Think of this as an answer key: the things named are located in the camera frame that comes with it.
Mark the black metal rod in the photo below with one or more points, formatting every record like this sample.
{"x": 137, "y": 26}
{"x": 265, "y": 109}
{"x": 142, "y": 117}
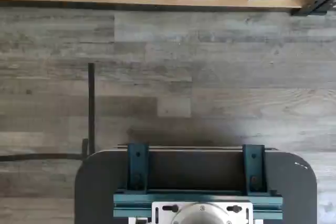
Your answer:
{"x": 91, "y": 103}

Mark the white mounting plate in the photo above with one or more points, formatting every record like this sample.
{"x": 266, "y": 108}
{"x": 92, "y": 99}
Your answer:
{"x": 162, "y": 216}

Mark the teal metal bracket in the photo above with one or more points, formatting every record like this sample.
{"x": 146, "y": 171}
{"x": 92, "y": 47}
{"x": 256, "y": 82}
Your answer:
{"x": 253, "y": 166}
{"x": 136, "y": 166}

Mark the dark gray base plate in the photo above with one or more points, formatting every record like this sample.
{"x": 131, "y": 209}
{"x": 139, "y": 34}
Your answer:
{"x": 105, "y": 182}

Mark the teal metal rail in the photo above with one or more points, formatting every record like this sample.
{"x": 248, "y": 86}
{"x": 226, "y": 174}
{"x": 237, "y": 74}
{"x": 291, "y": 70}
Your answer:
{"x": 131, "y": 203}

